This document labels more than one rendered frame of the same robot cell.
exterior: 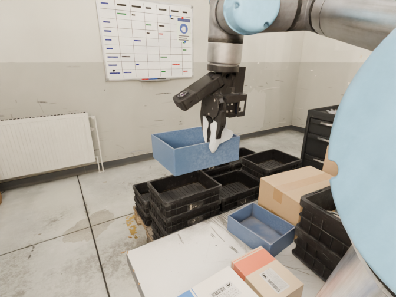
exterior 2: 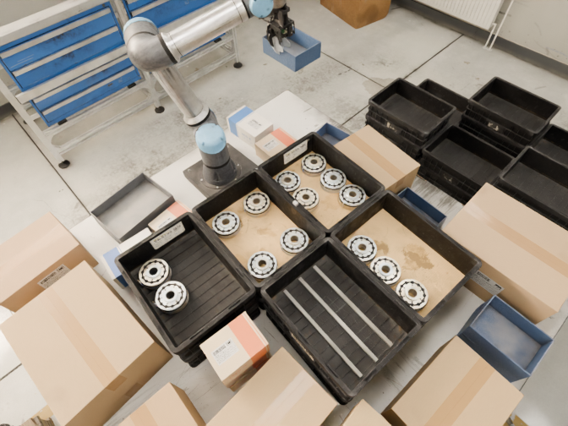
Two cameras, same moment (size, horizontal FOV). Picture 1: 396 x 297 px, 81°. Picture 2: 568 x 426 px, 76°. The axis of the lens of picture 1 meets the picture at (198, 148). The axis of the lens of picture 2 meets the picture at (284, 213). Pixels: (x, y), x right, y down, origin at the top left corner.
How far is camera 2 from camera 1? 1.57 m
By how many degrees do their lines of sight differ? 68
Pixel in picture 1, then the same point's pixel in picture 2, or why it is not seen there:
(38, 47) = not seen: outside the picture
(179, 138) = (301, 36)
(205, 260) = (292, 125)
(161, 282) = (270, 110)
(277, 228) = not seen: hidden behind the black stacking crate
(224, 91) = (275, 19)
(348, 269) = not seen: hidden behind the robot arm
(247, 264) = (279, 133)
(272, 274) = (274, 144)
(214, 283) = (259, 119)
